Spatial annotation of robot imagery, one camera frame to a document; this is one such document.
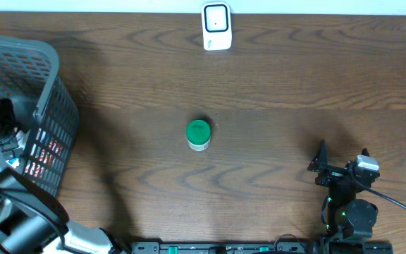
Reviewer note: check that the green lid jar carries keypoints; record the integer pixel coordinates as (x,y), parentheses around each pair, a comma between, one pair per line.
(198,134)

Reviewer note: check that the orange Top chocolate bar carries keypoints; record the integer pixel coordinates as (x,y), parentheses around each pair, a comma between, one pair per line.
(45,159)

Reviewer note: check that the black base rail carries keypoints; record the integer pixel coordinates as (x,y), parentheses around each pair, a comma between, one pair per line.
(289,247)

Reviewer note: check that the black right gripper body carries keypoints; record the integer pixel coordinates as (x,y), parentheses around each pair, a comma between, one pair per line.
(331,176)

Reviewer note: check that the white blue toothpaste box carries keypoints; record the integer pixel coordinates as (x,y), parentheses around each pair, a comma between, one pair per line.
(17,149)

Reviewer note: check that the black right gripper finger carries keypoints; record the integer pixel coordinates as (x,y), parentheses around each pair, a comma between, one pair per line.
(320,160)
(365,152)

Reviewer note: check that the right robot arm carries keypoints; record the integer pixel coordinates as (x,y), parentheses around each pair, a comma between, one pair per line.
(349,220)

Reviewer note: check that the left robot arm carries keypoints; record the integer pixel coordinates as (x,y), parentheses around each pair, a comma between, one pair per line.
(33,221)

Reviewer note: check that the white barcode scanner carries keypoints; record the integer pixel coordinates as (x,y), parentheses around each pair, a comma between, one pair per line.
(216,26)

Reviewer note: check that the grey plastic basket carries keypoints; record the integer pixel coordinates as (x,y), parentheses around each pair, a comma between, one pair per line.
(29,77)

